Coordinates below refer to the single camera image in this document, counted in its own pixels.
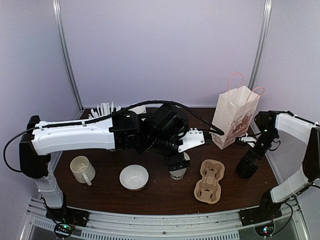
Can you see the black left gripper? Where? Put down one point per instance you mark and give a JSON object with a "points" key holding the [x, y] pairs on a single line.
{"points": [[177, 163]]}

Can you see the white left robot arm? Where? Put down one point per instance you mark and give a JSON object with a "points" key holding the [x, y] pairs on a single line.
{"points": [[163, 132]]}

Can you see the cream ceramic mug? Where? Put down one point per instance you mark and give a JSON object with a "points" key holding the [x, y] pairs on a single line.
{"points": [[82, 170]]}

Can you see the white ceramic bowl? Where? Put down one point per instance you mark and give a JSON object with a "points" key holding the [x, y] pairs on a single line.
{"points": [[134, 177]]}

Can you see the aluminium frame post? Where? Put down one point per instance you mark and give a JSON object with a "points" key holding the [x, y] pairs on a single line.
{"points": [[264, 30], [56, 4]]}

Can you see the aluminium frame left post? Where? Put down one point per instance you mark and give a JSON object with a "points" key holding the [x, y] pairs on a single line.
{"points": [[56, 4]]}

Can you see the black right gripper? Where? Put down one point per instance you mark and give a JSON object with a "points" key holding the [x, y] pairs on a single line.
{"points": [[252, 158]]}

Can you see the paper cup holding straws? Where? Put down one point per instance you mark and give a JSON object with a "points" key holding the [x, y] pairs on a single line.
{"points": [[103, 109]]}

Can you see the white paper coffee cup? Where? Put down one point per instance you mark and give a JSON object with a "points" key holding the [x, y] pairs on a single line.
{"points": [[178, 172]]}

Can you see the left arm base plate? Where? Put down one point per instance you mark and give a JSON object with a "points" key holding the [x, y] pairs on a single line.
{"points": [[72, 216]]}

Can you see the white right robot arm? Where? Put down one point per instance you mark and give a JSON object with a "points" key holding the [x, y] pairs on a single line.
{"points": [[303, 155]]}

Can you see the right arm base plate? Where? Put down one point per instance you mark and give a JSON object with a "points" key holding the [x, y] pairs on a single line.
{"points": [[257, 215]]}

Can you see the stack of black lids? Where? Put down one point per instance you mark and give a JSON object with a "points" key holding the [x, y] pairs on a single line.
{"points": [[246, 169]]}

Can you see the aluminium frame right post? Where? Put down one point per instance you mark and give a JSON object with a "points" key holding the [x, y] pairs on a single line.
{"points": [[264, 30]]}

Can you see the stack of white paper cups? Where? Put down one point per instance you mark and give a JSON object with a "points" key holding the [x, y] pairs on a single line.
{"points": [[139, 109]]}

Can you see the brown pulp cup carrier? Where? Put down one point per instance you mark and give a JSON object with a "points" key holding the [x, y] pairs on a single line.
{"points": [[208, 189]]}

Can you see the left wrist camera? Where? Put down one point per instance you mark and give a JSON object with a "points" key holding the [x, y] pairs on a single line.
{"points": [[194, 138]]}

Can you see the aluminium front table rail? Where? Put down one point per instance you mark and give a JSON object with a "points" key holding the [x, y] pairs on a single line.
{"points": [[223, 225]]}

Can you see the white paper takeout bag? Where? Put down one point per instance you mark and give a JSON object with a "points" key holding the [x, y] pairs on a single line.
{"points": [[234, 112]]}

